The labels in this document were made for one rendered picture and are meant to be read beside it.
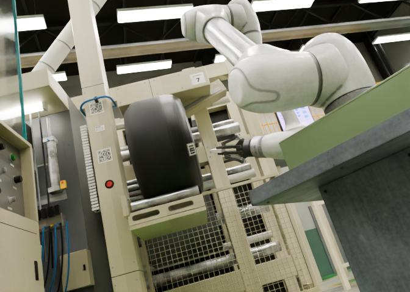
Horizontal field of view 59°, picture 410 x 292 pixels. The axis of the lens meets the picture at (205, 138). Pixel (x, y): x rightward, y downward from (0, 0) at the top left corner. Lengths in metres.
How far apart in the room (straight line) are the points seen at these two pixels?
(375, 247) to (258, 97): 0.44
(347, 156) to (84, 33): 1.90
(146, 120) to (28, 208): 0.64
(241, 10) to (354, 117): 0.82
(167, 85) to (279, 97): 1.50
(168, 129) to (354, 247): 1.05
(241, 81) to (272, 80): 0.08
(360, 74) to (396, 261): 0.47
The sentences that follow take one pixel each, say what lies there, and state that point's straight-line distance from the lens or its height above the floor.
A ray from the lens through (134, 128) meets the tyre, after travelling 1.76.
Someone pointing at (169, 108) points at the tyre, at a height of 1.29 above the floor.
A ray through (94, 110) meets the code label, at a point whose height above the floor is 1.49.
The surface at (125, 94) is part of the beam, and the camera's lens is 2.41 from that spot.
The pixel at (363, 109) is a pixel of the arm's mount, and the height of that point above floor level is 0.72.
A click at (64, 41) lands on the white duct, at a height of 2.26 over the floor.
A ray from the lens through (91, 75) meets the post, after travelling 2.22.
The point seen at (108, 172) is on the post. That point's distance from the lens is 1.94.
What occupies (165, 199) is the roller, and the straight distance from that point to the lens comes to 1.76.
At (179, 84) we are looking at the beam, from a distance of 2.39.
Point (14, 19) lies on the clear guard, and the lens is 2.31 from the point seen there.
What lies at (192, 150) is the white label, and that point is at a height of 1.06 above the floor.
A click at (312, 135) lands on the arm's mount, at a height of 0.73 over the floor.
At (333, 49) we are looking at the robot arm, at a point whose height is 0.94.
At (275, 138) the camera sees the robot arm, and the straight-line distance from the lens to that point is 1.40.
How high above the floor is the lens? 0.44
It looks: 22 degrees up
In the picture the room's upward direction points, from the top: 16 degrees counter-clockwise
